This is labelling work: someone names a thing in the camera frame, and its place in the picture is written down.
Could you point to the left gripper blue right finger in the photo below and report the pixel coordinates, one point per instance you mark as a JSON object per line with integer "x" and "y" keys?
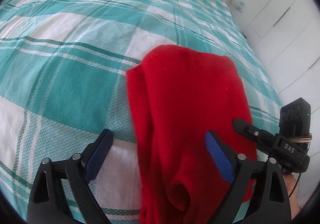
{"x": 269, "y": 202}

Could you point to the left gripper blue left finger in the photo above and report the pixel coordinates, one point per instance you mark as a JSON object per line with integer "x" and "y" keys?
{"x": 47, "y": 201}

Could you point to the red rabbit sweater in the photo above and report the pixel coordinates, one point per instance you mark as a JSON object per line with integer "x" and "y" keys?
{"x": 175, "y": 96}

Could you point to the person's right hand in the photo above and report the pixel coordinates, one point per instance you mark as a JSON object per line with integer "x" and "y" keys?
{"x": 291, "y": 186}

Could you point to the white wardrobe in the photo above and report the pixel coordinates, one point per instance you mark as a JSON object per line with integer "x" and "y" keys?
{"x": 288, "y": 48}

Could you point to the teal plaid bedspread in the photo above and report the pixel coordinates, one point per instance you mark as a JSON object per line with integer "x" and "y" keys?
{"x": 63, "y": 65}

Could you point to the wall socket panel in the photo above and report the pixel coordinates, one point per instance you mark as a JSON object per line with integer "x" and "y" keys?
{"x": 238, "y": 5}

